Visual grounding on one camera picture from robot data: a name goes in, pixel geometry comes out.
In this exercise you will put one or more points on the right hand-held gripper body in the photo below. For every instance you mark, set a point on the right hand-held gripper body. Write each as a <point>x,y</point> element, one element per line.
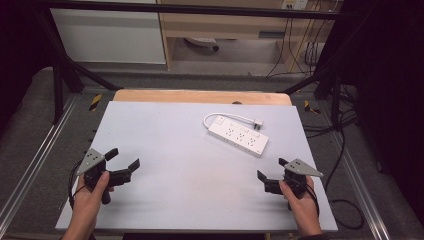
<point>301,168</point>

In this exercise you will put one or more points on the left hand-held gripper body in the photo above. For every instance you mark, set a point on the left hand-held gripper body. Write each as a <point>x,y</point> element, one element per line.
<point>91,160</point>

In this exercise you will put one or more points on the person's right hand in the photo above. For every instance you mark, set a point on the person's right hand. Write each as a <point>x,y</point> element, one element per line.
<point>305,210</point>

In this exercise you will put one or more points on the person's left hand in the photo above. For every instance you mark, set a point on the person's left hand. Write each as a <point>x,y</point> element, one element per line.
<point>86,206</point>

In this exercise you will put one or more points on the white power plug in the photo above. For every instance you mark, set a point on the white power plug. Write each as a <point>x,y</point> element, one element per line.
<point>258,124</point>

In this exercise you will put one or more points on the white power strip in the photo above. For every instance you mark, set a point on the white power strip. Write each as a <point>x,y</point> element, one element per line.
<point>238,136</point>

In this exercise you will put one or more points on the light wooden table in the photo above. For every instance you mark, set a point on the light wooden table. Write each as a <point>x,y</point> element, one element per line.
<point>200,97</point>

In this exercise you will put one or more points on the white cabinet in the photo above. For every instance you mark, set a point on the white cabinet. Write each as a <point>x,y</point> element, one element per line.
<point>106,36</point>

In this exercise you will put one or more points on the black curtain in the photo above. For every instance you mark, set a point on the black curtain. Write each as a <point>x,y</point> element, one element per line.
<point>20,46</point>
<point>386,83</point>

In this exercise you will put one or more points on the white chair base with caster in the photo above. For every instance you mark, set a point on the white chair base with caster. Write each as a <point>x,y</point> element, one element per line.
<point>201,41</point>

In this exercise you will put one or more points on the light wooden shelf unit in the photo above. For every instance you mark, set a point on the light wooden shelf unit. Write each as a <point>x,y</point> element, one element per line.
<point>226,25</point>

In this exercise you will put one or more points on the aluminium floor rail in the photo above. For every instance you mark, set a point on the aluminium floor rail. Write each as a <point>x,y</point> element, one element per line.
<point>363,186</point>
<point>36,156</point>

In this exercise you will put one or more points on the white wall socket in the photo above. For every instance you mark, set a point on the white wall socket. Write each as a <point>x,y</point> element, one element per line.
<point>295,4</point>

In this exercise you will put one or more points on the black metal frame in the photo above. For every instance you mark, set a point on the black metal frame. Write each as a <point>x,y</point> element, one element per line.
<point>186,9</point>

